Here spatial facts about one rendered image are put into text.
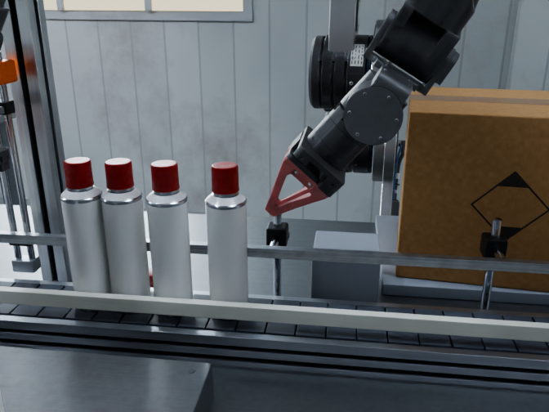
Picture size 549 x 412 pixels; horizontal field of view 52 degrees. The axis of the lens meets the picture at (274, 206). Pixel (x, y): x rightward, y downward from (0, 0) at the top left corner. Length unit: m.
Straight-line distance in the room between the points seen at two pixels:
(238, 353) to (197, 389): 0.11
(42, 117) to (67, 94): 2.77
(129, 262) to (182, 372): 0.17
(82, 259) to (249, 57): 2.52
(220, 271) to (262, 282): 0.24
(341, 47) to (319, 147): 0.47
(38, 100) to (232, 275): 0.39
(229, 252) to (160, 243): 0.09
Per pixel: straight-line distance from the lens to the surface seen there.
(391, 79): 0.55
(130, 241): 0.74
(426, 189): 0.88
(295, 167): 0.64
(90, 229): 0.75
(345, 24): 1.08
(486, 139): 0.87
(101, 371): 0.69
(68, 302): 0.79
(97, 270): 0.78
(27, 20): 0.89
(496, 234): 0.82
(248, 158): 3.31
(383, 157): 1.53
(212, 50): 3.25
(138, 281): 0.77
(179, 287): 0.75
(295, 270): 0.98
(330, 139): 0.63
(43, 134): 0.91
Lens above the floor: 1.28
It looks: 21 degrees down
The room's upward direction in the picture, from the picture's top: straight up
